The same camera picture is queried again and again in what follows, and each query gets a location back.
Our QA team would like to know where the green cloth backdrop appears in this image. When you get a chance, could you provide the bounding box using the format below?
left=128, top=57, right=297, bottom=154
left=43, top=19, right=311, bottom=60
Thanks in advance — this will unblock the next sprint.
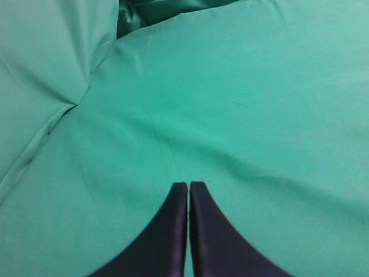
left=1, top=1, right=368, bottom=276

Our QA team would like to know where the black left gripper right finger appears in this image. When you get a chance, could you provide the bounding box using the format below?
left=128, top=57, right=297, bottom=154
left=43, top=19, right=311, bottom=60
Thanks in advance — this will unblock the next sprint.
left=190, top=182, right=290, bottom=276

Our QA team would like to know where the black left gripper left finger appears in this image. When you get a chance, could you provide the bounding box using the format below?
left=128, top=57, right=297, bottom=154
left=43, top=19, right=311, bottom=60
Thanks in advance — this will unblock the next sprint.
left=90, top=182, right=188, bottom=277

